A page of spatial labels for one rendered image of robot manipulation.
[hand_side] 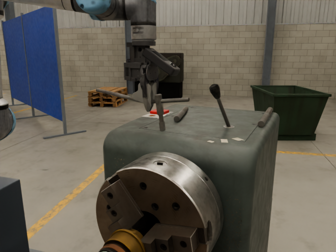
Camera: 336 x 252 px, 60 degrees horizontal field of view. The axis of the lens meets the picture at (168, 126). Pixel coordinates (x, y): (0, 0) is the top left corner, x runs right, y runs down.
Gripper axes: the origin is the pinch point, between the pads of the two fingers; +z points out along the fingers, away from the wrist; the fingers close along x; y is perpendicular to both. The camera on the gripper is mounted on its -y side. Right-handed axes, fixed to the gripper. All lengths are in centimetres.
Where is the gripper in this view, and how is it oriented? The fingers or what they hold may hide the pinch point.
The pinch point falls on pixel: (150, 107)
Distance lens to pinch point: 91.4
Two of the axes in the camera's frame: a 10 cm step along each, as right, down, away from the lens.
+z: 0.0, 9.7, 2.4
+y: -9.0, -1.1, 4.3
